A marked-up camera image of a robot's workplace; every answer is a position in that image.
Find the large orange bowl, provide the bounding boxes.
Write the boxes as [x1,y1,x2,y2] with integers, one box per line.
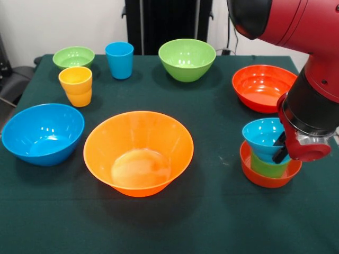
[83,111,194,198]

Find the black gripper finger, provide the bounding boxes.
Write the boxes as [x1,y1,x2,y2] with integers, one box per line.
[272,146,289,165]
[272,130,288,148]

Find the small green bowl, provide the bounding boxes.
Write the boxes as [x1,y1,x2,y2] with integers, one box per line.
[52,46,95,70]

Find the black wall cable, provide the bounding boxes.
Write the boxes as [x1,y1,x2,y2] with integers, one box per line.
[227,13,239,55]

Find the wide red bowl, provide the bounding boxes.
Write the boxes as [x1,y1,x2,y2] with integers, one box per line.
[231,65,299,114]

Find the yellow cup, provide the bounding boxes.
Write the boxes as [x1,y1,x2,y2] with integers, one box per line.
[58,66,93,107]

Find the black floor stand base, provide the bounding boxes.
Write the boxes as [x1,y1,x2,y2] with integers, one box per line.
[0,57,43,106]

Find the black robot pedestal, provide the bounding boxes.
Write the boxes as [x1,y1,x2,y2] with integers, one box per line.
[121,0,215,56]

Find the large blue bowl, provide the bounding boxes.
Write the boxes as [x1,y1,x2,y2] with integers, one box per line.
[1,103,85,167]

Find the small red bowl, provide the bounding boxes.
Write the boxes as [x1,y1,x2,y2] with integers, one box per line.
[239,140,303,189]

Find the small blue bowl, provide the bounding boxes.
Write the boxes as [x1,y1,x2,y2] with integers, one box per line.
[242,117,291,165]

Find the dark green table cloth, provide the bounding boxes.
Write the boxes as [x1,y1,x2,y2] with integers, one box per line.
[0,54,339,254]

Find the green cup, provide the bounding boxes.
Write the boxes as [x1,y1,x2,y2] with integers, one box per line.
[249,150,291,179]

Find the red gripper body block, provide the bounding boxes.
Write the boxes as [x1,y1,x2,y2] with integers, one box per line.
[276,92,332,163]

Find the large green bowl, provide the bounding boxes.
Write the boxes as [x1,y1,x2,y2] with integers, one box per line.
[158,38,217,83]

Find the blue cup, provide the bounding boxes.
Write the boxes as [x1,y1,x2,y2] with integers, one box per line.
[105,41,135,80]

